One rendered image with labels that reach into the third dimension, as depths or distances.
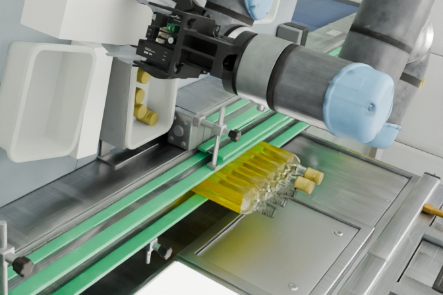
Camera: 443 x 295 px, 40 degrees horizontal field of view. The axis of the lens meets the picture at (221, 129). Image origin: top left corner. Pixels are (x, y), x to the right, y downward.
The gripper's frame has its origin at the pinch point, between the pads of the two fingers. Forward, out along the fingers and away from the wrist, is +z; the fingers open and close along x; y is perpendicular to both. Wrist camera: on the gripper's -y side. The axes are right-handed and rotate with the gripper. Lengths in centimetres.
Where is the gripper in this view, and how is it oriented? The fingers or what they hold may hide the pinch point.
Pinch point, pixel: (120, 18)
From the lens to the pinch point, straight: 78.9
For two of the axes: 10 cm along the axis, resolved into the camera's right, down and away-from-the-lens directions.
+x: -2.8, 9.4, 2.1
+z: -8.4, -3.4, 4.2
